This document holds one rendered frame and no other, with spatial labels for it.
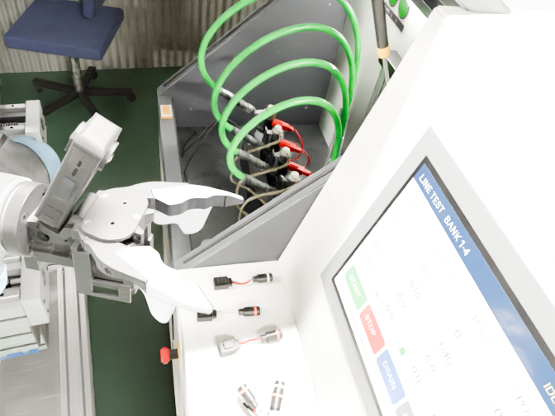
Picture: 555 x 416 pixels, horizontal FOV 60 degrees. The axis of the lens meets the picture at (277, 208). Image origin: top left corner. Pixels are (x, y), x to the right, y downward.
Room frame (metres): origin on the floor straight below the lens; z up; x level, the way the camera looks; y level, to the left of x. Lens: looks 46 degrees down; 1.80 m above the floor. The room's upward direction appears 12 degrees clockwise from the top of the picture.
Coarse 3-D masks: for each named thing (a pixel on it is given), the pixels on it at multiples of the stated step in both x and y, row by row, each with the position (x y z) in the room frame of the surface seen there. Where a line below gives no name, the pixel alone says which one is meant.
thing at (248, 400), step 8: (280, 384) 0.35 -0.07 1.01; (240, 392) 0.33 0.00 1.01; (248, 392) 0.33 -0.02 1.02; (272, 392) 0.34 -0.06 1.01; (280, 392) 0.34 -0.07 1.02; (248, 400) 0.32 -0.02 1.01; (272, 400) 0.32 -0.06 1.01; (280, 400) 0.33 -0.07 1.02; (248, 408) 0.31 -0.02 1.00; (256, 408) 0.31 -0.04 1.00; (272, 408) 0.31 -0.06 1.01; (280, 408) 0.32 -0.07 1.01
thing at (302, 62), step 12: (300, 60) 0.83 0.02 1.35; (312, 60) 0.84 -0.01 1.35; (324, 60) 0.85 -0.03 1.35; (264, 72) 0.81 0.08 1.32; (276, 72) 0.81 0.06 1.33; (336, 72) 0.85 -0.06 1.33; (252, 84) 0.79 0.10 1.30; (240, 96) 0.79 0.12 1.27; (348, 96) 0.87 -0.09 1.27; (228, 108) 0.78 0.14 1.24; (348, 108) 0.87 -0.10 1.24; (228, 144) 0.78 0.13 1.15; (240, 156) 0.79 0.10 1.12; (252, 156) 0.81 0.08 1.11; (264, 168) 0.81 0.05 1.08
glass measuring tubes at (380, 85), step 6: (390, 54) 1.05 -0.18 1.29; (396, 54) 1.06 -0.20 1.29; (378, 60) 1.06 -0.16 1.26; (390, 60) 1.02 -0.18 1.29; (396, 60) 1.03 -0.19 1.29; (390, 66) 1.01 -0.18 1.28; (396, 66) 1.00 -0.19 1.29; (390, 72) 1.00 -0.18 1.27; (378, 78) 1.05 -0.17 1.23; (390, 78) 0.99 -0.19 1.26; (378, 84) 1.05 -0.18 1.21; (384, 84) 1.02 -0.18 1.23; (378, 90) 1.05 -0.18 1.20; (372, 96) 1.05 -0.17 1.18; (378, 96) 1.05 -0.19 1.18; (372, 102) 1.05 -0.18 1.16; (366, 114) 1.05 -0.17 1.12
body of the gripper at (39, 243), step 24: (24, 192) 0.27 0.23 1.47; (120, 192) 0.31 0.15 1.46; (24, 216) 0.26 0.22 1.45; (72, 216) 0.26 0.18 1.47; (96, 216) 0.27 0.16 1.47; (120, 216) 0.27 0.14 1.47; (144, 216) 0.28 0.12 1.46; (24, 240) 0.25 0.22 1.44; (48, 240) 0.26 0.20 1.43; (72, 240) 0.26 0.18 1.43; (120, 240) 0.25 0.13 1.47; (144, 240) 0.29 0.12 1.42; (72, 264) 0.25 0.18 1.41; (96, 264) 0.24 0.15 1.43; (120, 288) 0.23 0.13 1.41
